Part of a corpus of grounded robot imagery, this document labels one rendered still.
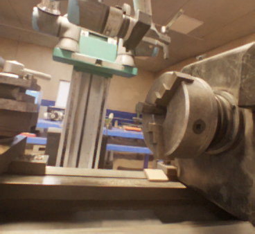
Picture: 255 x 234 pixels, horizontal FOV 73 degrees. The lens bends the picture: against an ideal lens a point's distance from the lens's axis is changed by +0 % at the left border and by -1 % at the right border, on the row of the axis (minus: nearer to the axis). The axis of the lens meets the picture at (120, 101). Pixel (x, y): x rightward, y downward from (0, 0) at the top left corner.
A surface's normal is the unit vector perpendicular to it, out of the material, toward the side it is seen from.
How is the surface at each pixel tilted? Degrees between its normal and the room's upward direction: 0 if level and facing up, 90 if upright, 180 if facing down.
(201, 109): 83
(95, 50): 90
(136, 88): 90
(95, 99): 90
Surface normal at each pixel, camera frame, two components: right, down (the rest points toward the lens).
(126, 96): 0.29, -0.04
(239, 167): -0.94, -0.16
